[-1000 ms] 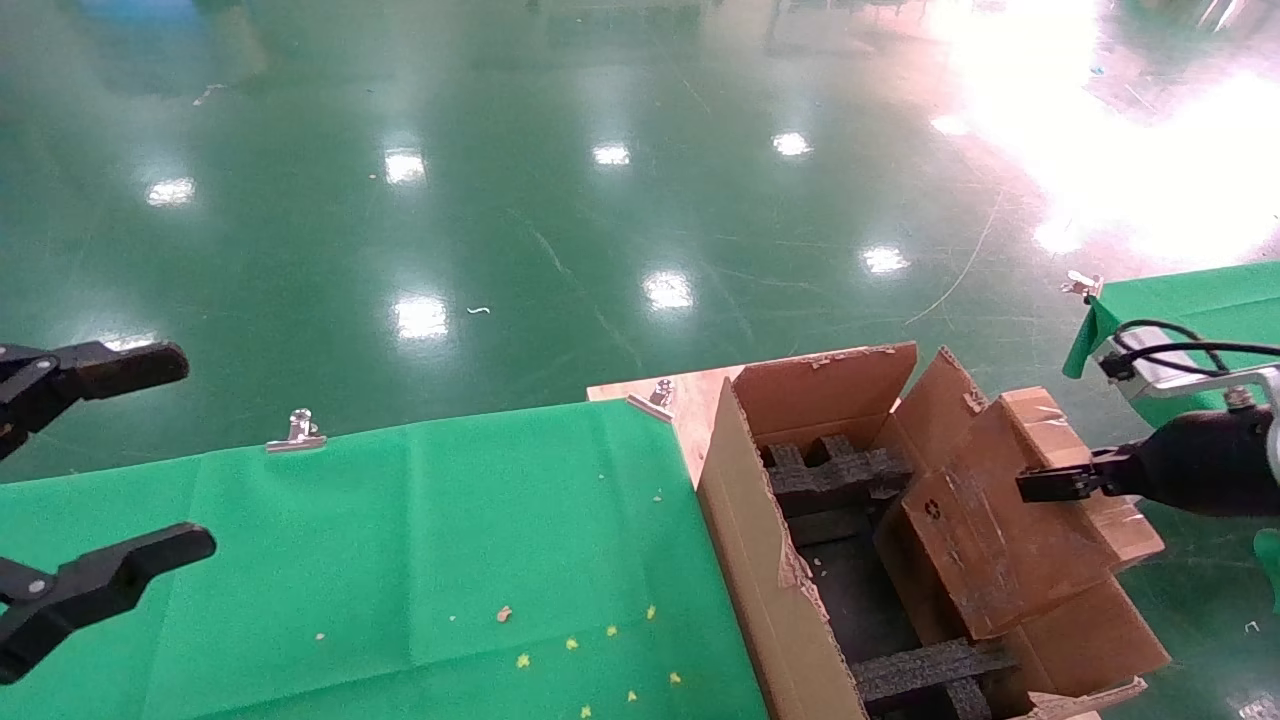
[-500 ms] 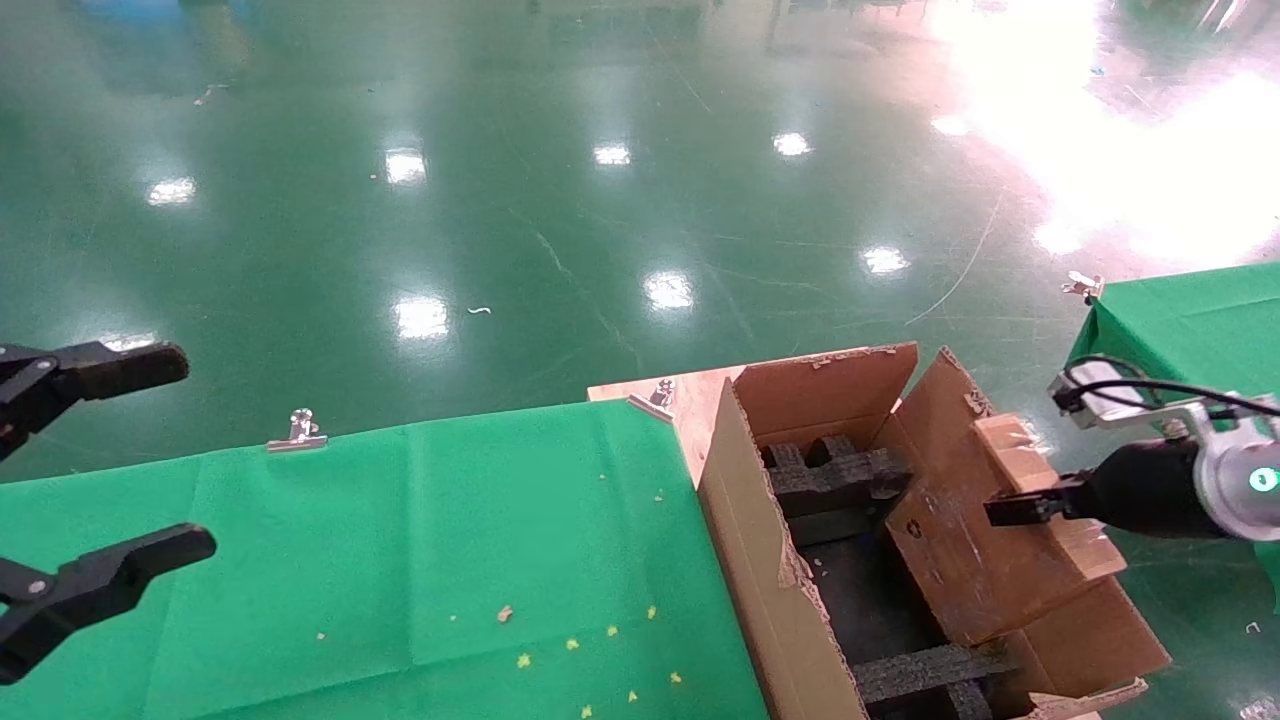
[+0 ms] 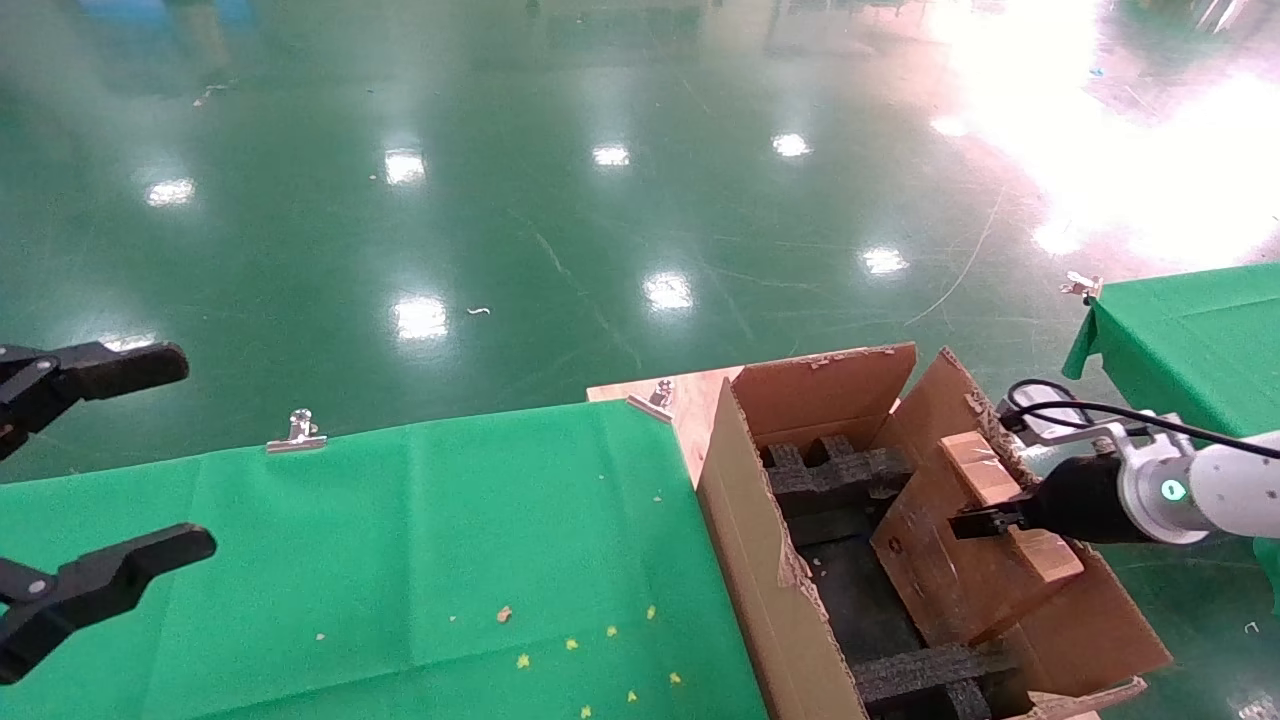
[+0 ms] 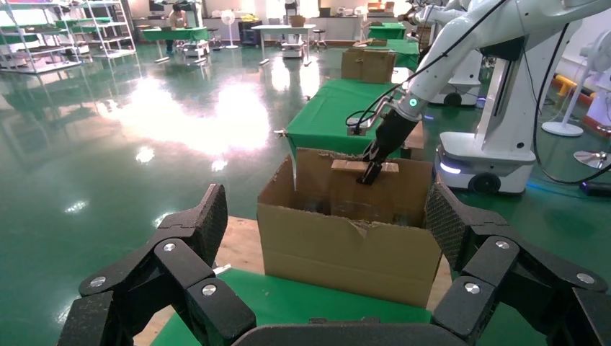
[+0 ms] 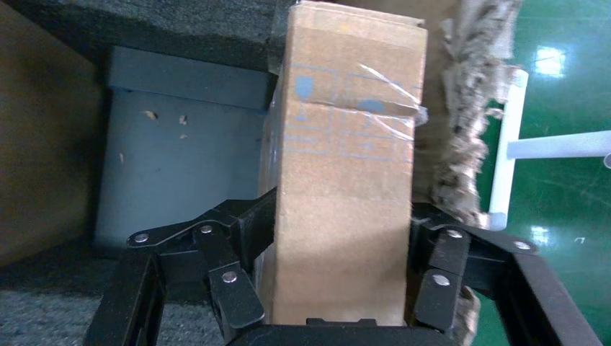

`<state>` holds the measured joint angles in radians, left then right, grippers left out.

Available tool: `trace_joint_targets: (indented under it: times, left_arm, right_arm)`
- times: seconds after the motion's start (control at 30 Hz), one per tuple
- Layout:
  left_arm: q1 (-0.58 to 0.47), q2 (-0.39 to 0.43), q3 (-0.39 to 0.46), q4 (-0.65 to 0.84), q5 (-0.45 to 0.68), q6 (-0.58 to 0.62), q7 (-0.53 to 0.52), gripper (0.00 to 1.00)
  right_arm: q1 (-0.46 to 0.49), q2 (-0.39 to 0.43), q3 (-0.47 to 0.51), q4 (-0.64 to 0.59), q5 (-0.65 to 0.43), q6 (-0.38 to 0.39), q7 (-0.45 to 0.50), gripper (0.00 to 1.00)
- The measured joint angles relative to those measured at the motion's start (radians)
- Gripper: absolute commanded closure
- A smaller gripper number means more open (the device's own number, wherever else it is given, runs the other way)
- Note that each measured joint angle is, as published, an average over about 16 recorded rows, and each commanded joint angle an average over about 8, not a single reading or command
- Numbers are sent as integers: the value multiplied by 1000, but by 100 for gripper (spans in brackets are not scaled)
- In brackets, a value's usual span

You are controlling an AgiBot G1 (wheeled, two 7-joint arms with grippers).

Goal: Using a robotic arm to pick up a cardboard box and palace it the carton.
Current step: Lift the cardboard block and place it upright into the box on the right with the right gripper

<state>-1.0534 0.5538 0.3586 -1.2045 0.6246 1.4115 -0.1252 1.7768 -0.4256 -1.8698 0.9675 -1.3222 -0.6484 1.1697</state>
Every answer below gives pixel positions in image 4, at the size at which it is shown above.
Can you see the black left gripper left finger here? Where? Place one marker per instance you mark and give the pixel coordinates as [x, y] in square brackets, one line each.
[179, 267]

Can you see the green tablecloth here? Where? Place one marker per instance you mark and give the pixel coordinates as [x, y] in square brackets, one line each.
[286, 305]
[329, 114]

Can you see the large open cardboard carton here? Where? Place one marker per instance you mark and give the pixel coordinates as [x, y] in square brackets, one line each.
[334, 258]

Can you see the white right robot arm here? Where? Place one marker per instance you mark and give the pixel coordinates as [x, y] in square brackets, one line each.
[453, 43]

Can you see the green covered table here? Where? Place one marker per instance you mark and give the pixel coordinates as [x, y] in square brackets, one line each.
[386, 31]
[176, 34]

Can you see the white table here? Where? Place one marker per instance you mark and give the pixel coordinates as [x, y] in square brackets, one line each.
[284, 27]

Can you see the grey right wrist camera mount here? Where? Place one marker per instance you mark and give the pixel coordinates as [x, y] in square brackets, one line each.
[358, 129]

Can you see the small brown cardboard box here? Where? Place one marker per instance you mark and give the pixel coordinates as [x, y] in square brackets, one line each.
[348, 196]

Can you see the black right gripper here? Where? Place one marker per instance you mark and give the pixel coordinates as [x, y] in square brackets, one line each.
[394, 133]

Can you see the yellow floor barrier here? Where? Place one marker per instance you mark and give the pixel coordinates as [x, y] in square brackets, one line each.
[565, 86]

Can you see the white pedestal fan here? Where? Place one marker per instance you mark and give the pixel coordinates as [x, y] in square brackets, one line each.
[229, 19]
[563, 128]

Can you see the person bending at table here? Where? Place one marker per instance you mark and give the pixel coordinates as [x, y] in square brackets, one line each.
[176, 19]

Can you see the white metal shelf rack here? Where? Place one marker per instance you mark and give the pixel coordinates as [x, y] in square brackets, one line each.
[114, 45]
[28, 57]

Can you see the white wheeled robot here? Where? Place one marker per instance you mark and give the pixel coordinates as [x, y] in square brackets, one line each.
[482, 157]
[458, 86]

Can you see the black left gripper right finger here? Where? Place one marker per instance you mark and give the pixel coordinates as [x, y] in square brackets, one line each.
[496, 267]

